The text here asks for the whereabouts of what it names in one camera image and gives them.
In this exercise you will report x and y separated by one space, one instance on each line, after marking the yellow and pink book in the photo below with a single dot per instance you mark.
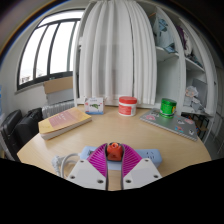
63 121

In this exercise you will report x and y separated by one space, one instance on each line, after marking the light blue power strip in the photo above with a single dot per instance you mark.
151 155

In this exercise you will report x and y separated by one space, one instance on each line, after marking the small white printed box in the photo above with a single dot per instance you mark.
94 106

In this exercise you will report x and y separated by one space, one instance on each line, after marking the brown cardboard box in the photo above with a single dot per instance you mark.
58 86

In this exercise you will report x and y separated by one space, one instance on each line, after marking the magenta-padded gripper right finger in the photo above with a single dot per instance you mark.
141 173

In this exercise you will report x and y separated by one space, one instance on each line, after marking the orange charger block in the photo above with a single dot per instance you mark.
114 151

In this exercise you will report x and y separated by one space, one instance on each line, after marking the green round tin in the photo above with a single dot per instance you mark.
167 107

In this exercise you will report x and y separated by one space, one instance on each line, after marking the white curtain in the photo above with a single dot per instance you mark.
116 53

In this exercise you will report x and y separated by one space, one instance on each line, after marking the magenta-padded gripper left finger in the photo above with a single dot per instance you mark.
87 175

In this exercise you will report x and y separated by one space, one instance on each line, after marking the white radiator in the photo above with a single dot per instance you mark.
56 109

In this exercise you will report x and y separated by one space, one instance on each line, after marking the white shelf unit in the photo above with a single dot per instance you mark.
173 66

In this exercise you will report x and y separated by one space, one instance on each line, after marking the white jar with red lid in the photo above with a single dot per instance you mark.
127 107

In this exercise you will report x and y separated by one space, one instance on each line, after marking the dark-framed window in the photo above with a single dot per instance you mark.
50 50

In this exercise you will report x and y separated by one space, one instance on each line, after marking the grey laptop with stickers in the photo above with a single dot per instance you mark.
173 124

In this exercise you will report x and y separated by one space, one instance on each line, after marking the black bag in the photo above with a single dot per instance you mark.
18 131

